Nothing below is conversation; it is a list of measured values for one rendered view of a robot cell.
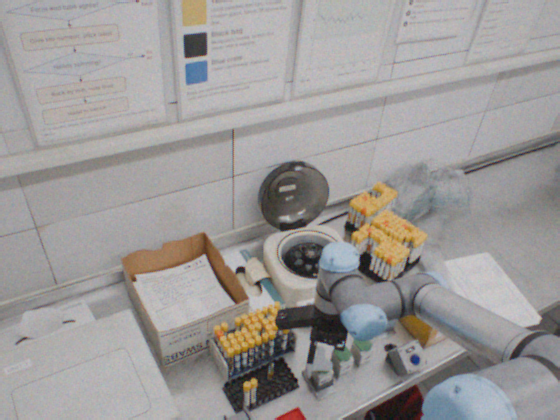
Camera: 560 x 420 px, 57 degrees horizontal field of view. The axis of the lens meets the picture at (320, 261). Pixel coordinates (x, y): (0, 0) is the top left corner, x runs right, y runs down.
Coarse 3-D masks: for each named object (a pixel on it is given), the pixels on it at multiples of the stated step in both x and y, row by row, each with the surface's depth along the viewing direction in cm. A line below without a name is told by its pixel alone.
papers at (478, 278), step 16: (480, 256) 173; (464, 272) 167; (480, 272) 168; (496, 272) 169; (464, 288) 162; (480, 288) 163; (496, 288) 164; (512, 288) 164; (480, 304) 158; (496, 304) 159; (512, 304) 159; (528, 304) 160; (512, 320) 155; (528, 320) 156
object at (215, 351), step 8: (240, 328) 134; (280, 336) 134; (296, 336) 135; (216, 344) 130; (288, 344) 136; (296, 344) 137; (216, 352) 130; (240, 352) 129; (248, 352) 129; (256, 352) 130; (272, 352) 134; (280, 352) 138; (288, 352) 138; (216, 360) 132; (224, 360) 127; (240, 360) 127; (248, 360) 131; (256, 360) 132; (264, 360) 135; (224, 368) 127; (240, 368) 133; (248, 368) 133; (224, 376) 130; (232, 376) 131
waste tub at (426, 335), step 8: (400, 320) 150; (408, 320) 147; (416, 320) 143; (408, 328) 148; (416, 328) 145; (424, 328) 141; (432, 328) 138; (416, 336) 146; (424, 336) 142; (432, 336) 142; (440, 336) 145; (424, 344) 144; (432, 344) 146
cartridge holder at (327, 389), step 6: (306, 378) 133; (312, 378) 130; (312, 384) 131; (324, 384) 129; (330, 384) 131; (312, 390) 131; (318, 390) 130; (324, 390) 131; (330, 390) 131; (336, 390) 131; (318, 396) 129; (324, 396) 130
